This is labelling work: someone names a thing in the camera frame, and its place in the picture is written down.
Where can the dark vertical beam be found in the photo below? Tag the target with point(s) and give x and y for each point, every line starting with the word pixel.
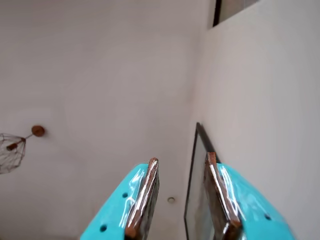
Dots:
pixel 217 12

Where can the recessed ceiling spotlight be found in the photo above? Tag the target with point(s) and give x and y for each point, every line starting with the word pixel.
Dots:
pixel 171 199

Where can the black framed picture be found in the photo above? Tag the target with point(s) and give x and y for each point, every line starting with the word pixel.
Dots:
pixel 197 200

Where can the wooden ceiling rose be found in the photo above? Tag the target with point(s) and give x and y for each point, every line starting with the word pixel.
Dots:
pixel 38 130

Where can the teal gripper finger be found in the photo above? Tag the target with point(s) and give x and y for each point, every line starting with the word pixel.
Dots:
pixel 112 212
pixel 252 212

